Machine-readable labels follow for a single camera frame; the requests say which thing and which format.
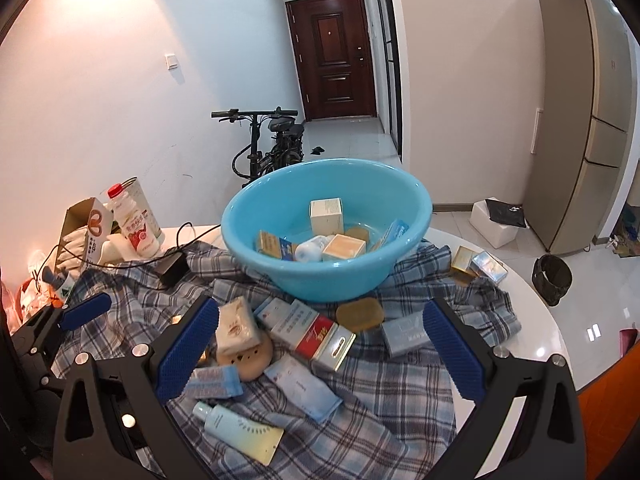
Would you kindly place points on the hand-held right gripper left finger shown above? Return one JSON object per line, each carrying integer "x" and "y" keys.
{"x": 187, "y": 355}

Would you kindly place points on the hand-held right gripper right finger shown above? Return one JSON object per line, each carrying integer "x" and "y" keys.
{"x": 452, "y": 355}

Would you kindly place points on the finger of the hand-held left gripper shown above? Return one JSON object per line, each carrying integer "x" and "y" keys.
{"x": 35, "y": 332}
{"x": 85, "y": 311}

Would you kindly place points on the blue white lettered box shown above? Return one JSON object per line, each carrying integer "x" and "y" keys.
{"x": 392, "y": 235}

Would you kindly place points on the brown box with blue label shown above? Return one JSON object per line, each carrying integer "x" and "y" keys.
{"x": 275, "y": 245}

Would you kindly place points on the tan wood-look box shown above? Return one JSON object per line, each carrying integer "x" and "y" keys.
{"x": 345, "y": 247}

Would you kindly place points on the white plastic bottle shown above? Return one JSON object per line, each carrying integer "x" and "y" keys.
{"x": 310, "y": 250}

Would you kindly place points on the blue plastic basin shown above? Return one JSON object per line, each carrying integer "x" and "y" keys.
{"x": 280, "y": 195}

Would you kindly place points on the large cream cube box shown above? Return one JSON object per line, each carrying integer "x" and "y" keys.
{"x": 326, "y": 215}

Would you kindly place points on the beige cylindrical container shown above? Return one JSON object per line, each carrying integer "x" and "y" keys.
{"x": 145, "y": 200}

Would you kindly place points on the red white snack bag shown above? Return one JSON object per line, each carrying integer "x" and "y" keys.
{"x": 15, "y": 305}

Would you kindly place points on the light blue barcode box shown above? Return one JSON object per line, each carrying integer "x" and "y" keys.
{"x": 215, "y": 382}

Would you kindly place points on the grey blue box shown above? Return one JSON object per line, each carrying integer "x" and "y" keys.
{"x": 405, "y": 335}

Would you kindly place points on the cream soap packet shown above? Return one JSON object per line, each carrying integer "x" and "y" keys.
{"x": 237, "y": 325}

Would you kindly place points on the tan perforated case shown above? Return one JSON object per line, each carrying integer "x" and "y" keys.
{"x": 250, "y": 362}

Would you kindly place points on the white paper packet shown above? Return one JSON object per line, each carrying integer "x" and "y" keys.
{"x": 117, "y": 247}

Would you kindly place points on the blue plaid shirt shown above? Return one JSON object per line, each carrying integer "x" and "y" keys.
{"x": 390, "y": 400}

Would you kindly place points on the black power adapter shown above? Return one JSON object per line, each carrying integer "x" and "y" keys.
{"x": 170, "y": 270}

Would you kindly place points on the gold box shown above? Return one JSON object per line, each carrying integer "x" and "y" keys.
{"x": 464, "y": 265}

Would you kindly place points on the brown cardboard box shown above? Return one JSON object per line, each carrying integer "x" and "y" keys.
{"x": 75, "y": 220}

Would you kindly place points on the light blue tube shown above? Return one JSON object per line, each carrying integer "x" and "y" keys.
{"x": 240, "y": 432}

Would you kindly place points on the silver box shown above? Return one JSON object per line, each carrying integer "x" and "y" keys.
{"x": 490, "y": 267}

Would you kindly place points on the red capped milk bottle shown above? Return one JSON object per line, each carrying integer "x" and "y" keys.
{"x": 137, "y": 230}

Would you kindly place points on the amber soap bar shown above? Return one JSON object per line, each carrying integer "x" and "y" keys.
{"x": 360, "y": 314}

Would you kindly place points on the white and red box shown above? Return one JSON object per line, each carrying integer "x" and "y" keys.
{"x": 305, "y": 332}

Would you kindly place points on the pale blue sachet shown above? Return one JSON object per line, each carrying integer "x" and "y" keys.
{"x": 305, "y": 387}

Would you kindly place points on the black trash bin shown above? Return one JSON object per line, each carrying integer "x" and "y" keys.
{"x": 551, "y": 280}

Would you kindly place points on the white foam box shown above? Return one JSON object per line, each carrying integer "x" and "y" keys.
{"x": 492, "y": 235}

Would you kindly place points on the black plastic bag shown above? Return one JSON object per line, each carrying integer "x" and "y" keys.
{"x": 507, "y": 212}

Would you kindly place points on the orange chair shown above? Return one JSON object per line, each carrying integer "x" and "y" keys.
{"x": 615, "y": 410}

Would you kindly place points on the black bicycle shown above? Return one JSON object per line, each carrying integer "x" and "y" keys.
{"x": 270, "y": 155}

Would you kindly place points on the beige refrigerator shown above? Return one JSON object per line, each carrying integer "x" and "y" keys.
{"x": 585, "y": 125}

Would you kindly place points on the black framed glass door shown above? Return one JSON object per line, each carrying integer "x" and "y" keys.
{"x": 390, "y": 60}

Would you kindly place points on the dark brown door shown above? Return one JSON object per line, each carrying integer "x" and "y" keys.
{"x": 335, "y": 55}

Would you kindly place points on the white wall switch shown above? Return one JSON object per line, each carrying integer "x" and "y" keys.
{"x": 172, "y": 61}

